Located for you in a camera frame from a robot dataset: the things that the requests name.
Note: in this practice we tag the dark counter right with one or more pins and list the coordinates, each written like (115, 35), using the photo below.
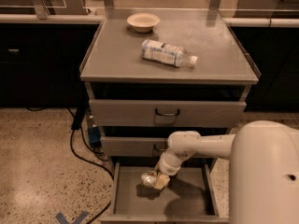
(275, 52)

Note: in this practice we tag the grey drawer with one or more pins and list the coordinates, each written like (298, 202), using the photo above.
(150, 113)
(188, 199)
(208, 146)

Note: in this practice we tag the clear labelled plastic bottle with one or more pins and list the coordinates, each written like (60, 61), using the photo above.
(168, 54)

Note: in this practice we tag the grey bottom drawer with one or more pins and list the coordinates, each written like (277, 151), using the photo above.
(188, 199)

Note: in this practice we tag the beige paper bowl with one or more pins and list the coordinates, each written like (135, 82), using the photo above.
(143, 22)

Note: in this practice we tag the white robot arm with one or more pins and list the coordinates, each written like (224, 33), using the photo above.
(263, 161)

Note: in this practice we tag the green 7up can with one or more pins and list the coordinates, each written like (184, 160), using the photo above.
(149, 179)

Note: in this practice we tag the blue power box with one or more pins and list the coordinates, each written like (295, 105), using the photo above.
(93, 132)

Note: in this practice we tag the grey middle drawer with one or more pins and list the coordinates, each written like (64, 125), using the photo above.
(208, 146)

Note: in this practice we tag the dark counter left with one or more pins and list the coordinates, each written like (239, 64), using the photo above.
(39, 63)

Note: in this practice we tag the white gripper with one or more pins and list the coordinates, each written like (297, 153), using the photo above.
(168, 168)

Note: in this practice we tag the grey drawer cabinet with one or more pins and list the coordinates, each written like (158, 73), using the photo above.
(187, 73)

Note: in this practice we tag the dark counter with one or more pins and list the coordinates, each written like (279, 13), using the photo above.
(39, 63)
(275, 52)

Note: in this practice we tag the grey top drawer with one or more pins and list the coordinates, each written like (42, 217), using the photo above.
(150, 113)

